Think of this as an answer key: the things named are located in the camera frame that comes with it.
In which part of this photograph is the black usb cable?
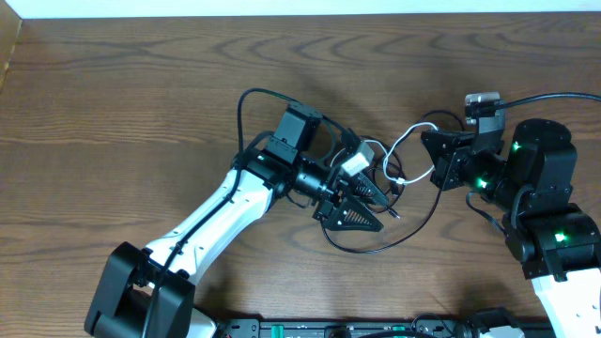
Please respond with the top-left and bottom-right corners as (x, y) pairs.
(319, 109), (467, 255)

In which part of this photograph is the white usb cable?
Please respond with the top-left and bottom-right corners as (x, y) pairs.
(328, 121), (440, 186)

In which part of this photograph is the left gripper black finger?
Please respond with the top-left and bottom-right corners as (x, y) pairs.
(349, 172), (389, 207)
(321, 196), (383, 232)

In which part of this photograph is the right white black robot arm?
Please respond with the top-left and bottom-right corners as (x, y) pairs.
(421, 118), (600, 337)

